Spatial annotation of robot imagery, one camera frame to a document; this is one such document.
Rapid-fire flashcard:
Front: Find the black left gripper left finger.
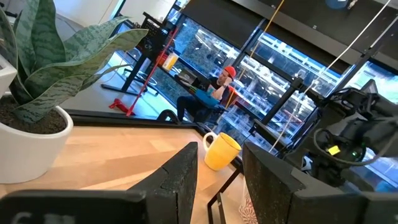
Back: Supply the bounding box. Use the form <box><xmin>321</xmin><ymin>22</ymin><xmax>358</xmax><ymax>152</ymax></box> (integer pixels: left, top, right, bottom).
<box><xmin>0</xmin><ymin>141</ymin><xmax>199</xmax><ymax>224</ymax></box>

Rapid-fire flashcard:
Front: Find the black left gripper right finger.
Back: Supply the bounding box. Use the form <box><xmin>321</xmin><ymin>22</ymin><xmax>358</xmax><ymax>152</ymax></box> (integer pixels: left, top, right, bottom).
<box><xmin>242</xmin><ymin>141</ymin><xmax>398</xmax><ymax>224</ymax></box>

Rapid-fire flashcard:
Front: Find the red floor stand with pole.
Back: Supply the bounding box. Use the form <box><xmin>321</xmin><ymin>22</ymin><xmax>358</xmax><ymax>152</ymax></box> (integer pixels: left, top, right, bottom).
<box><xmin>108</xmin><ymin>27</ymin><xmax>180</xmax><ymax>118</ymax></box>

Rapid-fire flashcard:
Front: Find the black stool base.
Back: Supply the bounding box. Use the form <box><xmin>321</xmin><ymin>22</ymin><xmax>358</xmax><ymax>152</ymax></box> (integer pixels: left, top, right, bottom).
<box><xmin>123</xmin><ymin>68</ymin><xmax>160</xmax><ymax>96</ymax></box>

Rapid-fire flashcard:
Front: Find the seated person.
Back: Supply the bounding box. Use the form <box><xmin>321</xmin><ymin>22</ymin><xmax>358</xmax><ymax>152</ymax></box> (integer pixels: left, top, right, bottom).
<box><xmin>176</xmin><ymin>65</ymin><xmax>239</xmax><ymax>124</ymax></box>

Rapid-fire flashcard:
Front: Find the grey laptop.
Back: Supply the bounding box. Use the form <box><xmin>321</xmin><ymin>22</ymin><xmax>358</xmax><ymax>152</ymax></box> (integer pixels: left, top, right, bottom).
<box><xmin>178</xmin><ymin>68</ymin><xmax>211</xmax><ymax>91</ymax></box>

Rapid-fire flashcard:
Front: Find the yellow and white container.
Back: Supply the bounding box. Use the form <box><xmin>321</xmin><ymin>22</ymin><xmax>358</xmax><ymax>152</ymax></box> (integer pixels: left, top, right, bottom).
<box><xmin>162</xmin><ymin>52</ymin><xmax>180</xmax><ymax>72</ymax></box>

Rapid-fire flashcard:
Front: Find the black desk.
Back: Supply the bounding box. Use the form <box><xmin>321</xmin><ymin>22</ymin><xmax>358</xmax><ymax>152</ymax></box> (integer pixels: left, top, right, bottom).
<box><xmin>101</xmin><ymin>11</ymin><xmax>224</xmax><ymax>113</ymax></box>

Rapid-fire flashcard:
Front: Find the snake plant in white pot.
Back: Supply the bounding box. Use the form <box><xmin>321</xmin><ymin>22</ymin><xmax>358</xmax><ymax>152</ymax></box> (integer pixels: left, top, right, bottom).
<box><xmin>0</xmin><ymin>0</ymin><xmax>149</xmax><ymax>184</ymax></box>

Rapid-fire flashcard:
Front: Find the wooden shelf rack black frame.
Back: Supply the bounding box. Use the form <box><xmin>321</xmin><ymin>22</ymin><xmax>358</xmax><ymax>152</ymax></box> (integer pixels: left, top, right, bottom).
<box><xmin>206</xmin><ymin>167</ymin><xmax>246</xmax><ymax>224</ymax></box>

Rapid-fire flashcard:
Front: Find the yellow mug with white handle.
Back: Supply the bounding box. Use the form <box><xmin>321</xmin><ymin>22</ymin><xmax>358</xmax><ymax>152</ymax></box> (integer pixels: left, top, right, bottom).
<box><xmin>202</xmin><ymin>131</ymin><xmax>243</xmax><ymax>172</ymax></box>

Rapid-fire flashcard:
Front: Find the white cable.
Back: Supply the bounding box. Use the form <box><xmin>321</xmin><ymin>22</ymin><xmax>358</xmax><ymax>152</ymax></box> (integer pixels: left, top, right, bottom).
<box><xmin>269</xmin><ymin>0</ymin><xmax>393</xmax><ymax>153</ymax></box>

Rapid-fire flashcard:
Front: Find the yellow cable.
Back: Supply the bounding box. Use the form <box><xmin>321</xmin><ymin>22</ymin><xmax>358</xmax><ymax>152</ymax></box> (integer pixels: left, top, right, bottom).
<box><xmin>225</xmin><ymin>0</ymin><xmax>285</xmax><ymax>110</ymax></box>

